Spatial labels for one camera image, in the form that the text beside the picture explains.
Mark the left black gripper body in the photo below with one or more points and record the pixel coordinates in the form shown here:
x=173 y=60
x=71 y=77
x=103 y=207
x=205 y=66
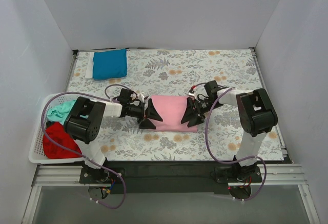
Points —
x=145 y=113

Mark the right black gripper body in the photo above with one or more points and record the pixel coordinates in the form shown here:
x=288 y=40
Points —
x=192 y=109

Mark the pink t shirt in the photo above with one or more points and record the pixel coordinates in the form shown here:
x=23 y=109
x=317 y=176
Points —
x=171 y=109

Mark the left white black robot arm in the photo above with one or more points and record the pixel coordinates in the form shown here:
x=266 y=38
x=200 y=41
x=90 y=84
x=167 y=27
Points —
x=85 y=118

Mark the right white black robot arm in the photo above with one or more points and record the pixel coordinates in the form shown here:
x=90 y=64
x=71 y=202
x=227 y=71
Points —
x=257 y=117

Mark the floral table cloth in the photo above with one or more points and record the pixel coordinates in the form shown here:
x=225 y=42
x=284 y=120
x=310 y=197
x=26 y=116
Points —
x=172 y=72

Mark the folded blue t shirt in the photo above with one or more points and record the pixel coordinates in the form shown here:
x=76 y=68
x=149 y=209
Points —
x=110 y=64

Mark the teal t shirt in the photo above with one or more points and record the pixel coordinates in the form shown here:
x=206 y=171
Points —
x=60 y=112

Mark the white plastic laundry basket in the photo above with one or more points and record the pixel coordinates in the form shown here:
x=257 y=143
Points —
x=36 y=153

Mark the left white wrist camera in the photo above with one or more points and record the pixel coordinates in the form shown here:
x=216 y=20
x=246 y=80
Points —
x=143 y=96

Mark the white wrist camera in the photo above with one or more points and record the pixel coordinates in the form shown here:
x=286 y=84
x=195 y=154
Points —
x=143 y=96
x=192 y=93

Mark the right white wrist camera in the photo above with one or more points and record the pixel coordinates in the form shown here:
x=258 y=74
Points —
x=192 y=93

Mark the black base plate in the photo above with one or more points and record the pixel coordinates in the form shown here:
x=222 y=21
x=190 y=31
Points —
x=170 y=176

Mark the aluminium frame rail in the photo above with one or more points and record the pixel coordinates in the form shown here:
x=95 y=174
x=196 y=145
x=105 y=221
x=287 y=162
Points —
x=57 y=176

